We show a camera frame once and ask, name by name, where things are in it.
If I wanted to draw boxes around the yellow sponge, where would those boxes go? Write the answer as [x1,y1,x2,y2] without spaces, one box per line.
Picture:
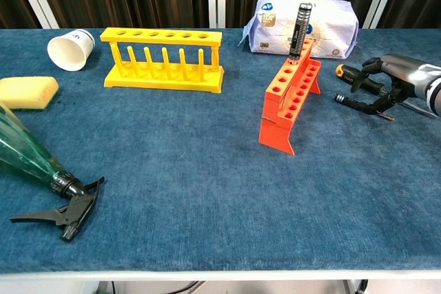
[0,76,60,112]

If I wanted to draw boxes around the yellow test tube rack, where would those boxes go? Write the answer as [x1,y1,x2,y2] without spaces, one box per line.
[99,27,225,94]

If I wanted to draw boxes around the white tissue pack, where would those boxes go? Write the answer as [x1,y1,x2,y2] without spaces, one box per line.
[237,0,360,59]

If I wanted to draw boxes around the silver knurled precision screwdriver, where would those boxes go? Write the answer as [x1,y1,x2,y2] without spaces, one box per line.
[287,3,313,64]

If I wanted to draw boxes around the blue table cloth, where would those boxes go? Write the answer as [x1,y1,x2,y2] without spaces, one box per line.
[0,27,441,273]

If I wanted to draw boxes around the black orange handled screwdriver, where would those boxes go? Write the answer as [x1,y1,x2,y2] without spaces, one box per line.
[335,64,438,118]

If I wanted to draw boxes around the orange test tube rack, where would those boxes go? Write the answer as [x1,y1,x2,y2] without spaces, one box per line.
[257,38,322,156]

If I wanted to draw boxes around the grey metal table leg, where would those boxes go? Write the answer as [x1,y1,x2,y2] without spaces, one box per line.
[344,279,369,294]

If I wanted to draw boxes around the green spray bottle black trigger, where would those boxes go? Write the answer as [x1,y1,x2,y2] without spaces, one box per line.
[0,103,105,242]

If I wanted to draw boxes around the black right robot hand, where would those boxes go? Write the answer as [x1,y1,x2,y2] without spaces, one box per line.
[350,53,441,116]

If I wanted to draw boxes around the small black precision screwdriver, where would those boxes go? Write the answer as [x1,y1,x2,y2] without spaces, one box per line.
[333,93,396,122]

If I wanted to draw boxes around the white paper cup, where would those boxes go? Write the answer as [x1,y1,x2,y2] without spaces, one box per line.
[47,28,96,72]

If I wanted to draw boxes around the thick black floor cable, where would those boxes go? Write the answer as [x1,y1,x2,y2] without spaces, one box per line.
[171,280,206,294]

